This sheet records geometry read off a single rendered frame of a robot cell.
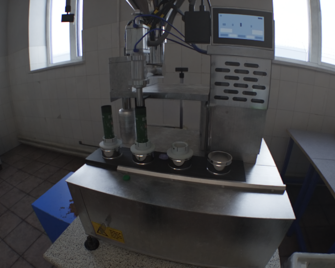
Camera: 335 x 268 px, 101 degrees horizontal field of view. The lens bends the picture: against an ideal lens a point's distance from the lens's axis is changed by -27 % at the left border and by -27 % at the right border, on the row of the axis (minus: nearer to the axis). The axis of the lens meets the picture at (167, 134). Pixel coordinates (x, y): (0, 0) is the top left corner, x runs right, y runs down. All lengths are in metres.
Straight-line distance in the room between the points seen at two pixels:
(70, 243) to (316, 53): 2.80
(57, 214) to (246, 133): 0.99
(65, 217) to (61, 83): 2.11
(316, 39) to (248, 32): 2.19
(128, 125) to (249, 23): 0.51
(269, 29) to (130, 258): 0.77
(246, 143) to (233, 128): 0.06
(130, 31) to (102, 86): 1.92
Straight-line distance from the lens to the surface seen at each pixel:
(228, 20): 0.52
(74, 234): 0.78
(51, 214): 1.14
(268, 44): 0.52
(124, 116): 0.68
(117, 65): 0.63
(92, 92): 2.49
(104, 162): 0.58
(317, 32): 2.70
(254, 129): 0.55
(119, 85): 0.63
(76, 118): 2.79
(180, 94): 0.56
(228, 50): 0.50
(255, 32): 0.52
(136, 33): 0.48
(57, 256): 0.74
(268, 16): 0.54
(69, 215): 1.09
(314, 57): 2.63
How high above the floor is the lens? 1.31
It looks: 22 degrees down
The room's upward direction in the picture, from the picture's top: 1 degrees counter-clockwise
